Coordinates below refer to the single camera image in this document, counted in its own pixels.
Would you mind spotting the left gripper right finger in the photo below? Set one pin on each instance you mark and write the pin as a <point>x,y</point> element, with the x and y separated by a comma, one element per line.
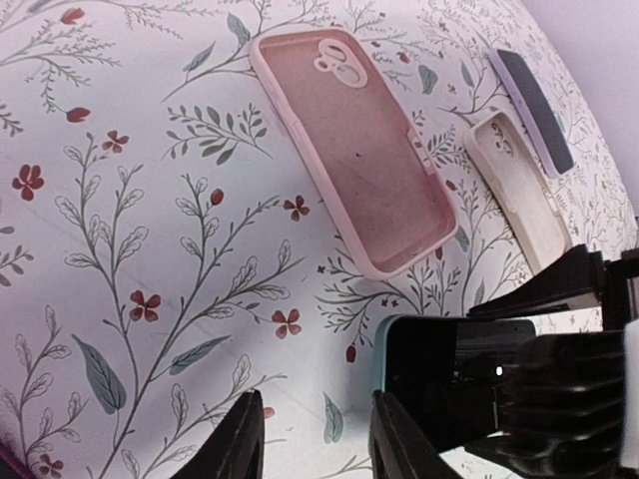
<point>398,448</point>

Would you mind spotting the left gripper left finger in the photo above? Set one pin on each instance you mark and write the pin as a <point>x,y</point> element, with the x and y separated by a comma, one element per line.
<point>235,449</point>

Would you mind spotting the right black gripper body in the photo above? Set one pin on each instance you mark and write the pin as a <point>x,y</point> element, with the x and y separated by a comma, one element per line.
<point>549,372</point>

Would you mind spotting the black phone teal edge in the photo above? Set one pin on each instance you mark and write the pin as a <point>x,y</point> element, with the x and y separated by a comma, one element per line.
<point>448,372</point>

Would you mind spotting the clear white phone case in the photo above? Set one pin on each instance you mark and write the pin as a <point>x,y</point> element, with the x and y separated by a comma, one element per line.
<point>508,166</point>

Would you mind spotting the lilac phone case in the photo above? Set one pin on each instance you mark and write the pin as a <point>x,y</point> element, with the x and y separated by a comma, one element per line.
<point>509,85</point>

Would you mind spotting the pink phone case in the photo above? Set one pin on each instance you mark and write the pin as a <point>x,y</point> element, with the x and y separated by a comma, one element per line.
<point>373,172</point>

